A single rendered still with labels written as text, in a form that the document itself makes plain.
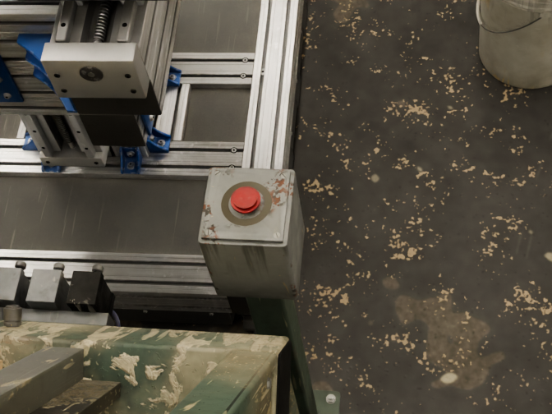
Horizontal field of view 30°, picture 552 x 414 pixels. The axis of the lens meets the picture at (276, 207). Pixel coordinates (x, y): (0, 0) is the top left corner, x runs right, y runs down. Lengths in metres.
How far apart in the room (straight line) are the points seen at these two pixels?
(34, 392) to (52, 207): 1.15
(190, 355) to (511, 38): 1.39
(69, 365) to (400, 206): 1.28
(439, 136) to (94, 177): 0.83
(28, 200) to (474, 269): 1.00
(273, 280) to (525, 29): 1.18
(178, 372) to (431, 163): 1.29
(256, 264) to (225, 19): 1.21
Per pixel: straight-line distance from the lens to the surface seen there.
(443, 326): 2.29
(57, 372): 1.26
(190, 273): 2.13
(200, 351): 1.31
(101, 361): 1.35
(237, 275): 1.43
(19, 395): 1.16
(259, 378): 1.16
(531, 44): 2.48
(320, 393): 2.23
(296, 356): 1.78
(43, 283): 1.57
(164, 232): 2.21
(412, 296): 2.32
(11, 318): 1.44
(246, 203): 1.35
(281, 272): 1.40
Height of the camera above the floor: 2.10
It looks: 59 degrees down
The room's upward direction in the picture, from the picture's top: 12 degrees counter-clockwise
